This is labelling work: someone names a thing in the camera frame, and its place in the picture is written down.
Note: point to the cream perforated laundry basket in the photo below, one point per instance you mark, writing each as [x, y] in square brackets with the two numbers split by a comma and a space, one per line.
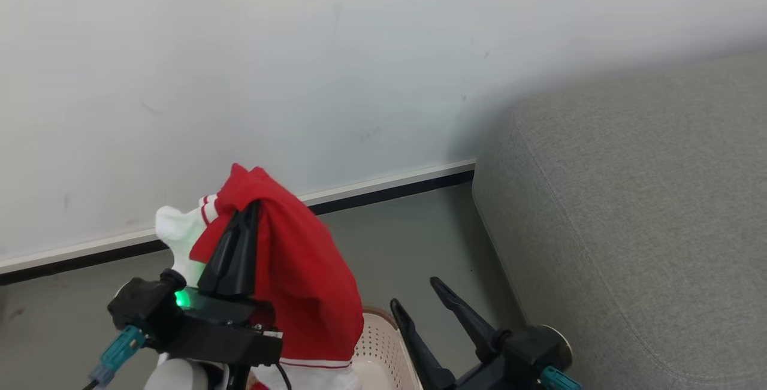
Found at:
[380, 354]

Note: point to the grey fabric sofa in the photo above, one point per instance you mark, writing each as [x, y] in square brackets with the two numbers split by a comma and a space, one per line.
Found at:
[635, 228]

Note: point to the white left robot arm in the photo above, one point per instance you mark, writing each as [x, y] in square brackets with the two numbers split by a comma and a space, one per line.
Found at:
[180, 377]

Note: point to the white and black baseboard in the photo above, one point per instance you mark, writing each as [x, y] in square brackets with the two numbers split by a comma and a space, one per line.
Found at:
[371, 189]

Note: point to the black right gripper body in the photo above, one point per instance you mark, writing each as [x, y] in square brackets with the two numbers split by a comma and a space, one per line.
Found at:
[521, 354]

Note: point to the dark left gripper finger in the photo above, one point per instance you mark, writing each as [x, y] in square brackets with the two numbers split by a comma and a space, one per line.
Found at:
[235, 258]

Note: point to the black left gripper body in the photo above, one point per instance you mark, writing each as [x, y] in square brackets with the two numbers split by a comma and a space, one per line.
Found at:
[204, 330]

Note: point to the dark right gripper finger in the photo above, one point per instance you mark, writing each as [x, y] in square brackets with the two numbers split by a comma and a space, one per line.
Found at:
[419, 348]
[464, 315]

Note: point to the red white-trimmed garment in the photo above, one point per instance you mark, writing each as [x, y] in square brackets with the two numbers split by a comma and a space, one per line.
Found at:
[299, 270]

